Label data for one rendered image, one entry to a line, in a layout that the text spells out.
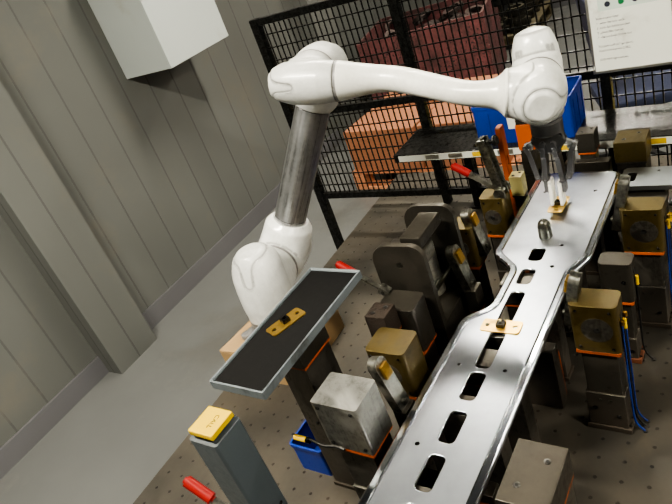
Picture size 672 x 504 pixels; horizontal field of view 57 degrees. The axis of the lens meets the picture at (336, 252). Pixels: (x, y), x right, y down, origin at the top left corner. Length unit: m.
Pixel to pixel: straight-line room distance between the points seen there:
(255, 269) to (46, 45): 2.30
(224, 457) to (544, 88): 0.91
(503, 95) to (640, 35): 0.77
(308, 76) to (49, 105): 2.34
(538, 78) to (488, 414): 0.65
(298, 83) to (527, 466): 1.00
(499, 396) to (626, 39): 1.22
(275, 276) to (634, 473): 1.02
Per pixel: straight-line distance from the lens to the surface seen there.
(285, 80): 1.57
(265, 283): 1.78
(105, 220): 3.81
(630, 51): 2.06
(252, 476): 1.20
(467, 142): 2.12
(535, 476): 1.03
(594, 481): 1.43
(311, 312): 1.26
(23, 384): 3.61
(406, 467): 1.12
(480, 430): 1.14
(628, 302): 1.53
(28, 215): 3.40
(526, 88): 1.31
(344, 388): 1.13
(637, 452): 1.47
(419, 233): 1.34
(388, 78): 1.51
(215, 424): 1.12
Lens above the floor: 1.84
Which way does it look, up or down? 28 degrees down
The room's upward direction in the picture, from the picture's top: 21 degrees counter-clockwise
